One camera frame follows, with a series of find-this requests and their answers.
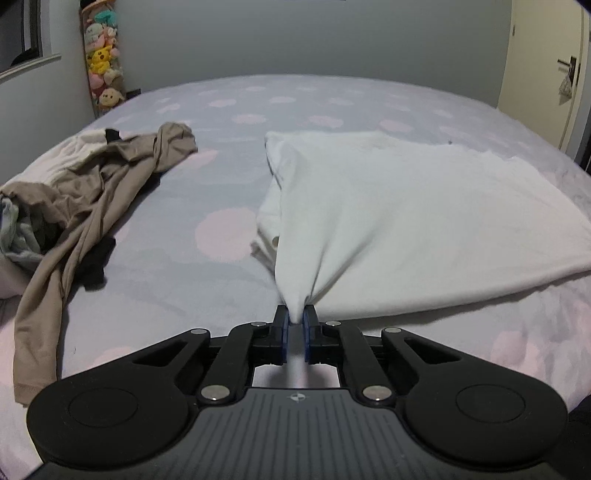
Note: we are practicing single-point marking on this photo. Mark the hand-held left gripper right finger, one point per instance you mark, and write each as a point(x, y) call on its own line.
point(309, 339)

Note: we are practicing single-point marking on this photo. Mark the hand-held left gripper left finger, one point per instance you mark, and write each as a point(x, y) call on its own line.
point(282, 339)

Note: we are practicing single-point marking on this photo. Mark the white t-shirt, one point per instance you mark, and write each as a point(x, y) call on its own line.
point(392, 207)

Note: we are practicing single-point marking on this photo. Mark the bed with polka-dot sheet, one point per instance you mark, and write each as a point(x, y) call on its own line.
point(184, 277)

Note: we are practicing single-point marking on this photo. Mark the beige long-sleeve garment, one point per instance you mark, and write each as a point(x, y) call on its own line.
point(92, 194)

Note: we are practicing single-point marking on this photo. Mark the small black cloth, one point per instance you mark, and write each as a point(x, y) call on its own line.
point(112, 135)

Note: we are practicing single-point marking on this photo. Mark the grey garment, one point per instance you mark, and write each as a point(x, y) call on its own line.
point(18, 235)

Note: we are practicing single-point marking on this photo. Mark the cream white garment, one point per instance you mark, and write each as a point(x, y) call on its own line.
point(69, 150)

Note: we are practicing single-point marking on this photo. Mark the clear tube of plush toys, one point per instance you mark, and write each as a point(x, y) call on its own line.
point(104, 60)

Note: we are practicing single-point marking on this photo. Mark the small hanging fabric bag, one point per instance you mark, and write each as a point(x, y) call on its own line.
point(565, 87)

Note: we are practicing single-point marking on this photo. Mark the cream door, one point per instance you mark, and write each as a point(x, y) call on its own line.
point(531, 55)

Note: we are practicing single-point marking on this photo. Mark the dark framed window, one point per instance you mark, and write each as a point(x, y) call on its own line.
point(18, 27)

